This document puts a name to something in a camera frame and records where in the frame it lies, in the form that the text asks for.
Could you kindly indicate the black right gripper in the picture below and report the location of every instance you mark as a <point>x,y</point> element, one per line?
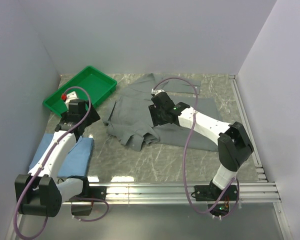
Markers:
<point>153,113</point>

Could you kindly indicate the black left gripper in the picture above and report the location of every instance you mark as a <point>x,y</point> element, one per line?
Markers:
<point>92,116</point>

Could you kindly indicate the grey long sleeve shirt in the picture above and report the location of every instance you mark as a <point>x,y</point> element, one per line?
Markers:
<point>128,117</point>

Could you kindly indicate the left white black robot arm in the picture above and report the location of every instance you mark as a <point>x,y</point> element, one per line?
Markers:
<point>37,192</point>

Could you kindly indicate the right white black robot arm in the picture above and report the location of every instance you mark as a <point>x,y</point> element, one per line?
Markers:
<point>234,146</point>

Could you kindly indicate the green plastic tray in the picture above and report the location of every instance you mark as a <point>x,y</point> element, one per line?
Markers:
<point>97,84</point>

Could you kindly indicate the folded light blue shirt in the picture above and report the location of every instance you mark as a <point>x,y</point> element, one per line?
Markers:
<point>77,160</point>

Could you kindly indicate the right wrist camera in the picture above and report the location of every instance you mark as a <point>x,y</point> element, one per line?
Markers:
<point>161,99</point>

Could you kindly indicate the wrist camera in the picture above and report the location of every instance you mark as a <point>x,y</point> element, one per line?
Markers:
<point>161,99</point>
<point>74,105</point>

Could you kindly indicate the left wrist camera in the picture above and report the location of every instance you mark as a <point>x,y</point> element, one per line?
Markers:
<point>74,105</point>

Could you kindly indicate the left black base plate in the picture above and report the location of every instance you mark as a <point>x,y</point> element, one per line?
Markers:
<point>93,194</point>

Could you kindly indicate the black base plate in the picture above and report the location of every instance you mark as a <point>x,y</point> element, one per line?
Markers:
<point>205,193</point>
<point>93,194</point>

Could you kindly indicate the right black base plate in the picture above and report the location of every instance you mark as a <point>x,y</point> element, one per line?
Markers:
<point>205,193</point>

